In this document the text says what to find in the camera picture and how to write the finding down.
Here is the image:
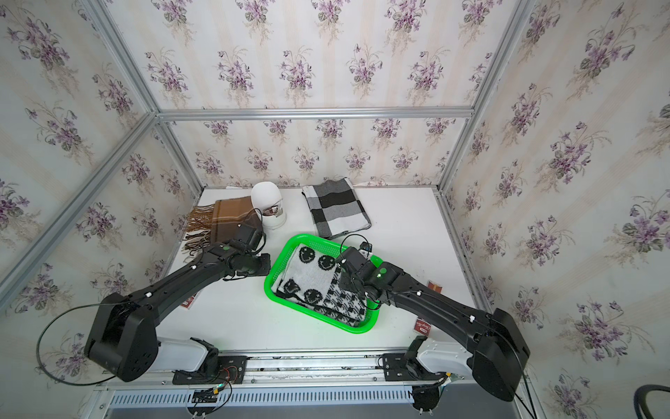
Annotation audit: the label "green plastic basket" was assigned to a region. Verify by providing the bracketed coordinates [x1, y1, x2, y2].
[263, 234, 379, 333]

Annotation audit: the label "smiley houndstooth black white scarf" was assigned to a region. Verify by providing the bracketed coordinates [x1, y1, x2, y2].
[271, 244, 366, 328]

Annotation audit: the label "brown plaid fringed scarf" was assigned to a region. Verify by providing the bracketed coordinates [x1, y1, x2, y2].
[183, 197, 263, 256]

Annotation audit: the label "grey black checked scarf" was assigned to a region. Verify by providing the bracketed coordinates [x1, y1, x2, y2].
[301, 177, 372, 239]

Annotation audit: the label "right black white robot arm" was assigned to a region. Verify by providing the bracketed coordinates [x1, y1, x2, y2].
[336, 247, 530, 402]

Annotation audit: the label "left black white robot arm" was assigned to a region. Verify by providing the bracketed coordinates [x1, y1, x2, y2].
[84, 223, 270, 382]

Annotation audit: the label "white mannequin head cup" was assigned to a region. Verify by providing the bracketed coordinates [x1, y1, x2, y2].
[251, 182, 286, 230]

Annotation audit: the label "left red flat box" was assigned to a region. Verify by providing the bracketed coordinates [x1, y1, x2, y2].
[181, 294, 197, 310]

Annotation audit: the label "red flat box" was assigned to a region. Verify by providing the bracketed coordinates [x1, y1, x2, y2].
[181, 294, 197, 310]
[414, 318, 432, 337]

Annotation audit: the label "right red flat box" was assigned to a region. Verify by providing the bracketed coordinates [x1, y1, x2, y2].
[414, 318, 432, 337]

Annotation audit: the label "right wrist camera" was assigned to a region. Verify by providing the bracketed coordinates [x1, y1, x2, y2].
[341, 241, 373, 272]

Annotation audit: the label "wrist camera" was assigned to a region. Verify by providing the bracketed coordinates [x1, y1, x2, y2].
[341, 241, 373, 272]
[236, 223, 265, 252]

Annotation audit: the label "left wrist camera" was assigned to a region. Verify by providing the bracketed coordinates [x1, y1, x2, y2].
[236, 223, 265, 252]

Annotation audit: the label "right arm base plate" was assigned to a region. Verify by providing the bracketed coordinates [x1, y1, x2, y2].
[378, 353, 446, 382]

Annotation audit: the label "aluminium front rail frame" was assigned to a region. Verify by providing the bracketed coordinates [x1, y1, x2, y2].
[77, 346, 545, 419]

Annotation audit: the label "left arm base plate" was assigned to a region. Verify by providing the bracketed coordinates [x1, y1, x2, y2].
[172, 355, 249, 386]

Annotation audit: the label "small circuit board with wires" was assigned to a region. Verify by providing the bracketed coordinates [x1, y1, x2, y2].
[187, 382, 233, 418]

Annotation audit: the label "aluminium enclosure frame bars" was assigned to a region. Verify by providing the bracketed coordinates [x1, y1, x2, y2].
[1, 1, 535, 307]

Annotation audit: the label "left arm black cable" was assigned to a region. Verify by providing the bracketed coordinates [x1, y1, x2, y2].
[35, 302, 121, 388]

